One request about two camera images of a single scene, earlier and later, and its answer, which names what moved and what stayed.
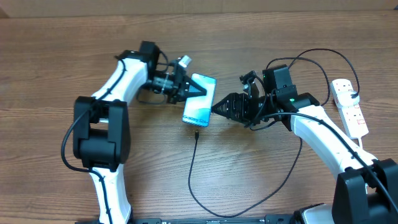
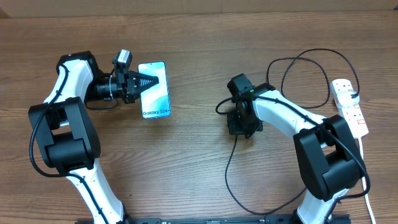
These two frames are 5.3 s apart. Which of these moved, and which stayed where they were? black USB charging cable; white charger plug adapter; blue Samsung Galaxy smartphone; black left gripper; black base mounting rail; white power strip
Moved: black USB charging cable; black left gripper; blue Samsung Galaxy smartphone
Stayed: white power strip; black base mounting rail; white charger plug adapter
